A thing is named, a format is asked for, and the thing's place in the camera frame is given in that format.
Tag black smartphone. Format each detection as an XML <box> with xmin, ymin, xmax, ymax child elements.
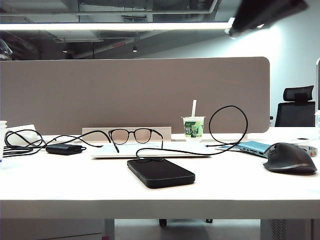
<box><xmin>126</xmin><ymin>157</ymin><xmax>196</xmax><ymax>190</ymax></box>

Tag flat blue card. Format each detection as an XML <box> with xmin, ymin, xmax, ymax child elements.
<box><xmin>214</xmin><ymin>145</ymin><xmax>242</xmax><ymax>152</ymax></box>

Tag silver closed laptop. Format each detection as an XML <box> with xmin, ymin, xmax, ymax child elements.
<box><xmin>89</xmin><ymin>141</ymin><xmax>214</xmax><ymax>159</ymax></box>

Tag black round eyeglasses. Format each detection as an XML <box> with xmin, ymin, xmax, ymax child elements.
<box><xmin>108</xmin><ymin>127</ymin><xmax>165</xmax><ymax>154</ymax></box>

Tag long ceiling light strip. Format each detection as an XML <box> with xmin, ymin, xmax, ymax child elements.
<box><xmin>0</xmin><ymin>21</ymin><xmax>266</xmax><ymax>32</ymax></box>

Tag brown desk divider panel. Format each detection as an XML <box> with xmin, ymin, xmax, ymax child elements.
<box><xmin>0</xmin><ymin>56</ymin><xmax>271</xmax><ymax>136</ymax></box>

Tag white desk leg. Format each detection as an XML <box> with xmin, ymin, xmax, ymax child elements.
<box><xmin>103</xmin><ymin>219</ymin><xmax>116</xmax><ymax>240</ymax></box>

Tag short black hub cable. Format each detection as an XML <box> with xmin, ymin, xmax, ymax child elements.
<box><xmin>206</xmin><ymin>142</ymin><xmax>241</xmax><ymax>148</ymax></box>

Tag white device with black window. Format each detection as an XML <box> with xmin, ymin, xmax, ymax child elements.
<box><xmin>292</xmin><ymin>136</ymin><xmax>312</xmax><ymax>147</ymax></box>

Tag white tissue pack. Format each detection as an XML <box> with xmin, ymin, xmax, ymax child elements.
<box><xmin>4</xmin><ymin>124</ymin><xmax>45</xmax><ymax>148</ymax></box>

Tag white rounded panel frame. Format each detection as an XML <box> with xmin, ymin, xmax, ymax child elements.
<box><xmin>316</xmin><ymin>57</ymin><xmax>320</xmax><ymax>111</ymax></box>

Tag green printed drink cup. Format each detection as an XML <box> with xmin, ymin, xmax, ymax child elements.
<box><xmin>181</xmin><ymin>115</ymin><xmax>207</xmax><ymax>142</ymax></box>

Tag black computer mouse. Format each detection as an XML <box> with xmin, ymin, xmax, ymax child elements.
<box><xmin>262</xmin><ymin>141</ymin><xmax>318</xmax><ymax>175</ymax></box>

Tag perforated white desk leg panel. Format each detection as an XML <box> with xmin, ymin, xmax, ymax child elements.
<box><xmin>259</xmin><ymin>219</ymin><xmax>313</xmax><ymax>240</ymax></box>

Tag blue USB hub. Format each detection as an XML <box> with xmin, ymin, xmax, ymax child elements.
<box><xmin>237</xmin><ymin>140</ymin><xmax>272</xmax><ymax>158</ymax></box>

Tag black charger cable with plug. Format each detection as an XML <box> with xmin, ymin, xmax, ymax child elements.
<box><xmin>136</xmin><ymin>105</ymin><xmax>249</xmax><ymax>161</ymax></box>

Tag black adapter cable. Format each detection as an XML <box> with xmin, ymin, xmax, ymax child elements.
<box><xmin>3</xmin><ymin>128</ymin><xmax>112</xmax><ymax>159</ymax></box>

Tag black power adapter brick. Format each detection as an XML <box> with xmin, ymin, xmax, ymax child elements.
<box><xmin>45</xmin><ymin>143</ymin><xmax>87</xmax><ymax>156</ymax></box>

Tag black mesh office chair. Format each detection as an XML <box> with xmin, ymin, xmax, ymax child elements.
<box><xmin>274</xmin><ymin>84</ymin><xmax>317</xmax><ymax>127</ymax></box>

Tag white paper cup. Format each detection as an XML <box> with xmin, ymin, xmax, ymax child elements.
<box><xmin>0</xmin><ymin>120</ymin><xmax>8</xmax><ymax>161</ymax></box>

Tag patterned grey lanyard strap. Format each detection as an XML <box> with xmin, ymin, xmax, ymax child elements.
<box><xmin>303</xmin><ymin>144</ymin><xmax>320</xmax><ymax>158</ymax></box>

